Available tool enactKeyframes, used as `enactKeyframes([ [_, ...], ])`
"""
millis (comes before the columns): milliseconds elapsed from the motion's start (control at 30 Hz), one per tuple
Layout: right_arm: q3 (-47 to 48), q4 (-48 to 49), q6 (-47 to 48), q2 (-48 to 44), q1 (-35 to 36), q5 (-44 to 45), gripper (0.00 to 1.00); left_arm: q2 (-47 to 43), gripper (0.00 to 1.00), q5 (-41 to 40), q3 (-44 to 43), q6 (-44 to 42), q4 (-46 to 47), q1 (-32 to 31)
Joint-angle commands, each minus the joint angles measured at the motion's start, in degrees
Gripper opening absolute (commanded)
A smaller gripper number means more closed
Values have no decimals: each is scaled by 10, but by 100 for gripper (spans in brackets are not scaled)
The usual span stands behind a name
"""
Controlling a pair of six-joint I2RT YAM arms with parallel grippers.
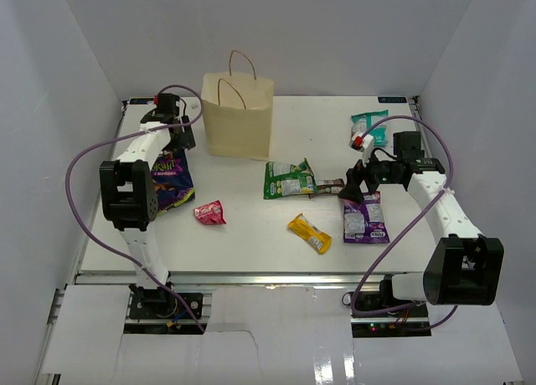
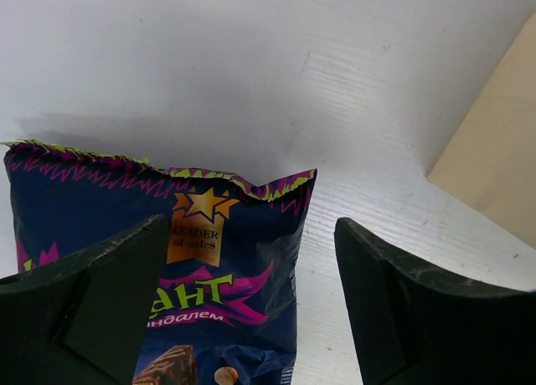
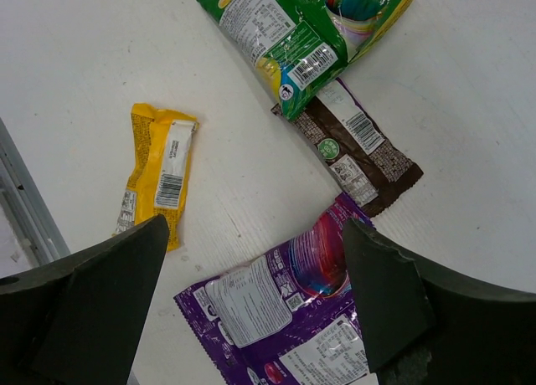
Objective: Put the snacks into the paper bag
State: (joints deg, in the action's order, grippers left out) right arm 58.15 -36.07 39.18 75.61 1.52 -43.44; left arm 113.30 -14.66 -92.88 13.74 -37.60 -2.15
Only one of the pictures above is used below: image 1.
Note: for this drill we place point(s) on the beige paper bag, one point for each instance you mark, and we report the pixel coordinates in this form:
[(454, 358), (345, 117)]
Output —
[(237, 113)]

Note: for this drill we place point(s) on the purple snack bag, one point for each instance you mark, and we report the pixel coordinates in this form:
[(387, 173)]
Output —
[(172, 180)]

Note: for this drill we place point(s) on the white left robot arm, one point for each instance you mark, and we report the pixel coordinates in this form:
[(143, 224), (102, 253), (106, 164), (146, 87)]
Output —
[(150, 177)]

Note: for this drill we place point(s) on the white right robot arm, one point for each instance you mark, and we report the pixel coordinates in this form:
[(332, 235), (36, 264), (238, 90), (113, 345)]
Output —
[(465, 267)]

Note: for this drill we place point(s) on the purple white snack packet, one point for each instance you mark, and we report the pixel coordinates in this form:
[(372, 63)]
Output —
[(364, 223)]

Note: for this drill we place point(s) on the white cardboard front panel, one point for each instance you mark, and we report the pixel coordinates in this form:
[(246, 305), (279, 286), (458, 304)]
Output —
[(280, 336)]

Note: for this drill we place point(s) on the brown chocolate bar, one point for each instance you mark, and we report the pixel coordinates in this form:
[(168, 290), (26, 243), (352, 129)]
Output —
[(329, 187)]

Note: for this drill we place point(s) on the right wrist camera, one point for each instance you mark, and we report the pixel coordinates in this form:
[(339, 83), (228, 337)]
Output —
[(363, 144)]

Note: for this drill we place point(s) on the red candy packet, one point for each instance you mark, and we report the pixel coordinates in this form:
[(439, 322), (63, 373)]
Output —
[(210, 213)]

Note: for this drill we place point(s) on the green snack packet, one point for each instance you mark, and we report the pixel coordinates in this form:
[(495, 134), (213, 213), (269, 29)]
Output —
[(284, 180)]

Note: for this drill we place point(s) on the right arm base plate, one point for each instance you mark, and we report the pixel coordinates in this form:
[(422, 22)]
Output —
[(401, 323)]

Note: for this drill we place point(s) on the teal snack packet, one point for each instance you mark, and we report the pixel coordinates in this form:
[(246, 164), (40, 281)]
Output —
[(364, 121)]

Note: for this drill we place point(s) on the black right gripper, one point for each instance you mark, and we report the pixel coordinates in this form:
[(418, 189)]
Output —
[(353, 191)]

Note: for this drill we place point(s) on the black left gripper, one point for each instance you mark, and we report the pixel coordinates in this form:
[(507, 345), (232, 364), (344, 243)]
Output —
[(186, 140)]

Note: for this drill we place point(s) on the yellow snack bar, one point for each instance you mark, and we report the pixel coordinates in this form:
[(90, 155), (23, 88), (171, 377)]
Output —
[(307, 231)]

